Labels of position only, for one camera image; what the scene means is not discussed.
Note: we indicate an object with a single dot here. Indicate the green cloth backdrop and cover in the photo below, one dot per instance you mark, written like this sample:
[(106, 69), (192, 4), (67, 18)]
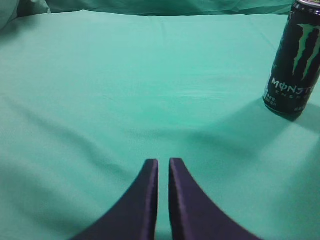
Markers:
[(92, 89)]

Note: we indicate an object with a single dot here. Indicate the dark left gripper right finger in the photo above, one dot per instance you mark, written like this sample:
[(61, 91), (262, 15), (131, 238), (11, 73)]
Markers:
[(193, 215)]

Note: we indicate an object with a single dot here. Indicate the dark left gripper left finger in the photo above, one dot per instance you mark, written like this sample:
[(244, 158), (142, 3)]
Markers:
[(134, 215)]

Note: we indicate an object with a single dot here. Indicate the black Monster energy can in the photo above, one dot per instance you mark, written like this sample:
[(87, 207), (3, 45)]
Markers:
[(296, 67)]

